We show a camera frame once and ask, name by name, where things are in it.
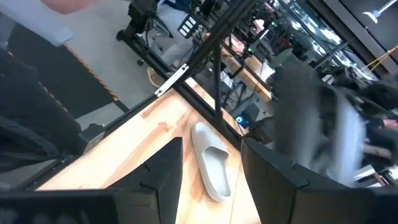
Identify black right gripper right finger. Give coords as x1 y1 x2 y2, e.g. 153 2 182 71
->
241 138 398 224

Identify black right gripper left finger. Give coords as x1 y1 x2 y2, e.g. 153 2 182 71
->
0 136 184 224

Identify white rubber slide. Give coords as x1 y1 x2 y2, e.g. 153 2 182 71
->
190 121 232 203

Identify blue glowing device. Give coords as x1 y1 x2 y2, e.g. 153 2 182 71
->
234 114 249 128

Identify person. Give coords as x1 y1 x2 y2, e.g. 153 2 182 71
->
146 0 195 90
362 114 398 166
0 0 96 174

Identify wooden desk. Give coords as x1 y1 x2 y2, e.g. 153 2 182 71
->
203 32 273 103

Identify black panel orange edge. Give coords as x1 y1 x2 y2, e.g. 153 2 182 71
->
7 24 130 119

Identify black drawer cabinet white labels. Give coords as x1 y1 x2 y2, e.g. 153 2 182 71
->
177 15 199 38

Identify silver frame bracket plate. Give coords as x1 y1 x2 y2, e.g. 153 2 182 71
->
154 63 190 98

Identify black aluminium table frame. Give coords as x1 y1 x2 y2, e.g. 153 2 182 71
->
12 0 261 190

